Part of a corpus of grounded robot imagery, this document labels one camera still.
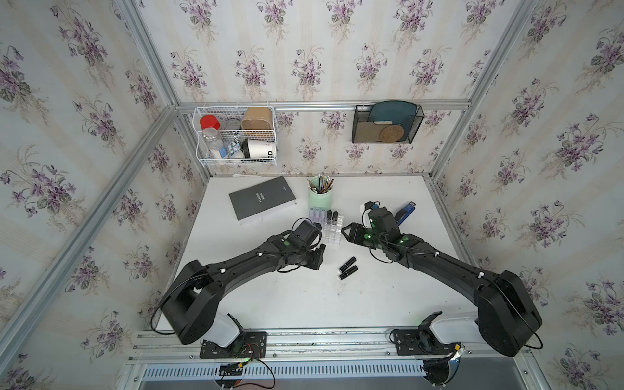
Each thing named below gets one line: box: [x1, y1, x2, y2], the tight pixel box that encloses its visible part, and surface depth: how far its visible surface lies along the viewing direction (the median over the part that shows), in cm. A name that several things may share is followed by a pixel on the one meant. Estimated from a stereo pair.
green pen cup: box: [307, 173, 335, 211], surface depth 100 cm
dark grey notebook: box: [228, 175, 297, 221], surface depth 110 cm
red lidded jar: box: [199, 114, 221, 130], surface depth 94 cm
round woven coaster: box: [378, 125, 404, 143], surface depth 100 cm
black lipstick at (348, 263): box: [338, 256, 357, 273], surface depth 91 cm
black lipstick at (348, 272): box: [338, 264, 359, 281], surface depth 89 cm
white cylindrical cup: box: [241, 138, 276, 159], surface depth 95 cm
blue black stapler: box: [394, 200, 416, 226], surface depth 103 cm
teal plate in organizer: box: [368, 100, 417, 143], surface depth 94 cm
